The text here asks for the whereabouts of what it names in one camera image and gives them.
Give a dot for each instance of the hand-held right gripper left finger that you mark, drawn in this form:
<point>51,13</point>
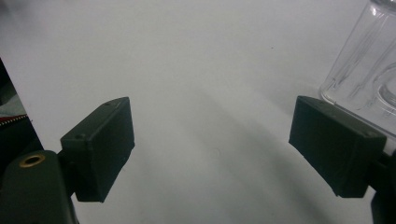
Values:
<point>99,146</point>

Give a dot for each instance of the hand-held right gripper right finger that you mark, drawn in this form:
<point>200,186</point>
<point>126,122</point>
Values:
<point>336,146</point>

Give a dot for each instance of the red strip with white teeth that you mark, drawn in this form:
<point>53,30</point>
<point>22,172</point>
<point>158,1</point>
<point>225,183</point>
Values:
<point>12,120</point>

